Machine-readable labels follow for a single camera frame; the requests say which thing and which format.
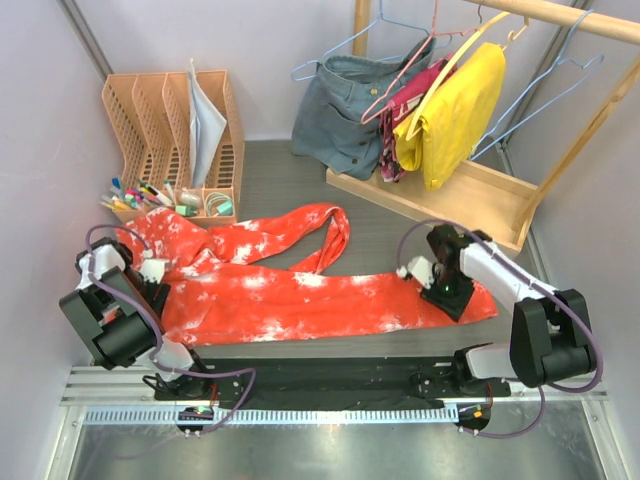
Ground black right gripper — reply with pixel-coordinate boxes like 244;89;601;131
420;267;476;322

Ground orange tie-dye trousers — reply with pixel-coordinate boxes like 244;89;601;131
115;201;499;347

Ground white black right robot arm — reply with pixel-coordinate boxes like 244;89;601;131
410;224;603;396

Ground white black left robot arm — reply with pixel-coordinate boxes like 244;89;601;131
59;237;214;400

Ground yellow wooden hanger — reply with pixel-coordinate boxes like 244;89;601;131
405;11;510;141

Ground wooden clothes rack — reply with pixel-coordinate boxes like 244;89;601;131
326;1;639;255

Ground bunch of coloured pens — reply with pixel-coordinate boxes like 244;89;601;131
99;177;175;223

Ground yellow garment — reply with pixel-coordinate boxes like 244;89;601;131
393;43;506;191

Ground white papers in organizer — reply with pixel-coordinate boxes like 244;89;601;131
187;59;227;188

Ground orange plastic file organizer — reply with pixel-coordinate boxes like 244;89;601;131
102;70;245;228

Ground magenta patterned garment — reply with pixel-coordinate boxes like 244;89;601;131
377;53;457;184

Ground blue denim shorts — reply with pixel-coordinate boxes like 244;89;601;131
291;39;436;180

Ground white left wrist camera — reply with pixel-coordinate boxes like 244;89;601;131
139;258;171;284

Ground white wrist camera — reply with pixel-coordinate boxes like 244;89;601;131
396;256;435;289
139;258;171;284

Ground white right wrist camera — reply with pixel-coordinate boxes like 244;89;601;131
396;256;435;289

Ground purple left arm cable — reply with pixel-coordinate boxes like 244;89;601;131
85;223;257;437

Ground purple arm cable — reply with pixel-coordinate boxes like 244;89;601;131
85;223;257;437
395;217;605;437

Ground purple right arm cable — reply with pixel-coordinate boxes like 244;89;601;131
395;217;605;437

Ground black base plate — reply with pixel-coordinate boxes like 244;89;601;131
152;355;512;414

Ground pink wire hanger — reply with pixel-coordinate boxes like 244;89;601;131
360;0;481;126

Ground blue wire hanger right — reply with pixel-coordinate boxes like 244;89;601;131
469;8;607;159

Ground blue wire hanger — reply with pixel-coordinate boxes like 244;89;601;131
290;0;429;82
469;8;607;159

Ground blue wire hanger left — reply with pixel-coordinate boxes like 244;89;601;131
290;0;429;82

